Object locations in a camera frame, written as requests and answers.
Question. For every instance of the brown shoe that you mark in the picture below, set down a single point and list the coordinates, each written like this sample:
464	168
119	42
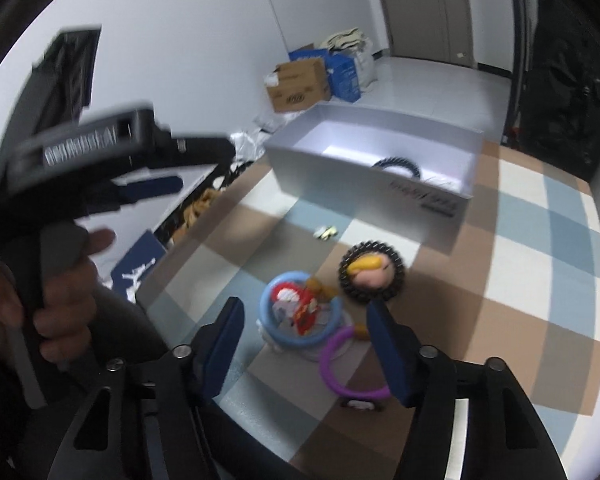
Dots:
192	222
207	200

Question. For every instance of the red charm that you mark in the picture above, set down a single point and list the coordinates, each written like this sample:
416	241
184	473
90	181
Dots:
305	310

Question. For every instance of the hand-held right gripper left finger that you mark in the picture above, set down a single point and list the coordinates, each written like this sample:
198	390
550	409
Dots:
225	345

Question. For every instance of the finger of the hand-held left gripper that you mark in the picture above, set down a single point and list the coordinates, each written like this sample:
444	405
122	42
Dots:
200	147
155	187

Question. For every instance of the black tripod with orange part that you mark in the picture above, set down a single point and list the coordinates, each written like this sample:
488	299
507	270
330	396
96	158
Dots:
517	35

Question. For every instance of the checked mat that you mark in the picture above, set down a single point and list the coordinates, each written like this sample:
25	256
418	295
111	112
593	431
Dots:
530	260

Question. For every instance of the grey cardboard box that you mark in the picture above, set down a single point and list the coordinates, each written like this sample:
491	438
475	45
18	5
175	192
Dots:
360	195

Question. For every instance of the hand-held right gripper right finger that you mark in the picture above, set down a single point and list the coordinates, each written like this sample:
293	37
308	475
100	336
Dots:
385	355

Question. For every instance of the person's left hand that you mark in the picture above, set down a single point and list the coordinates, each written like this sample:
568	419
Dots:
62	305

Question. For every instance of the silver plastic bag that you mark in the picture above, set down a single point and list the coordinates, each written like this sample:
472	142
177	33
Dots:
245	144

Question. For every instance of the cream cloth bag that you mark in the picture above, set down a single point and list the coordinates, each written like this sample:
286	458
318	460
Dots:
347	40

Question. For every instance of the pink and yellow toy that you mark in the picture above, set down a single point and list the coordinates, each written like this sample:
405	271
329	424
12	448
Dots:
370	271

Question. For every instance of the black backpack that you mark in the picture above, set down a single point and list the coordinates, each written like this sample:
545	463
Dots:
565	85

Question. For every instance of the dark blue shoe box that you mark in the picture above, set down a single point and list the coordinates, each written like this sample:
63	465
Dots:
135	265

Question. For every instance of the brown cardboard box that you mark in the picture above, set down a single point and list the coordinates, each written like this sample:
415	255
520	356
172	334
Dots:
295	90

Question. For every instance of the black and white slipper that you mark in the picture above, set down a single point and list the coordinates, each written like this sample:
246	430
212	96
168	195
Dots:
225	176

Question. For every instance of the blue cardboard box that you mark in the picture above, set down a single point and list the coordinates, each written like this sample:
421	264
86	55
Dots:
345	77

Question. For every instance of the grey door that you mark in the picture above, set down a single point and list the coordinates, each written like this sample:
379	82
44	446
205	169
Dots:
420	5

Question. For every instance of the small green white clip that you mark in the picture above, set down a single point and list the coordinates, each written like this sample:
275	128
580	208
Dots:
325	231

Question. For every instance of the white sack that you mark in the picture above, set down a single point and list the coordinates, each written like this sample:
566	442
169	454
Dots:
367	67

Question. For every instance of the grey plastic bag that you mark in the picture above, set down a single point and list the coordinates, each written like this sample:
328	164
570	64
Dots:
272	122

